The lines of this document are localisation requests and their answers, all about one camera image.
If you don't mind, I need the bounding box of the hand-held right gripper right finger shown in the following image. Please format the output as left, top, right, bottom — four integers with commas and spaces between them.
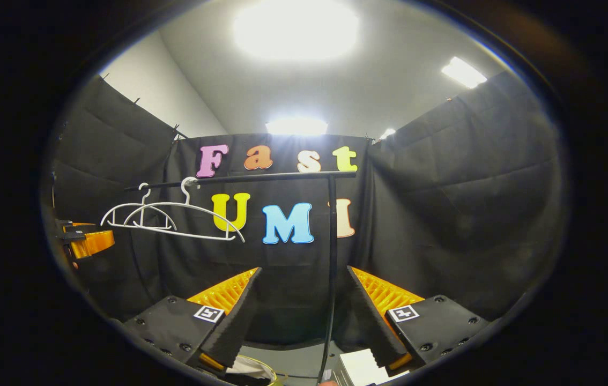
347, 265, 490, 376

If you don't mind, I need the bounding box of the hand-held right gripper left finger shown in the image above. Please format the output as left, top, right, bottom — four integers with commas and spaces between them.
122, 267, 263, 372

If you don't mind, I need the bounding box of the white laundry hamper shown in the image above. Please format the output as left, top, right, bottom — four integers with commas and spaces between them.
226, 354, 286, 386

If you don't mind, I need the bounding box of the white plastic hanger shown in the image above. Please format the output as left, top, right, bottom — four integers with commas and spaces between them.
100, 182, 177, 232
123, 177, 246, 243

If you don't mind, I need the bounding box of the black backdrop cloth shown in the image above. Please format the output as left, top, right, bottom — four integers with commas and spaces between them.
41, 70, 565, 346

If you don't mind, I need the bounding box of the large ceiling light panel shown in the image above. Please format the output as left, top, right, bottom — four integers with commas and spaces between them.
233, 0, 359, 61

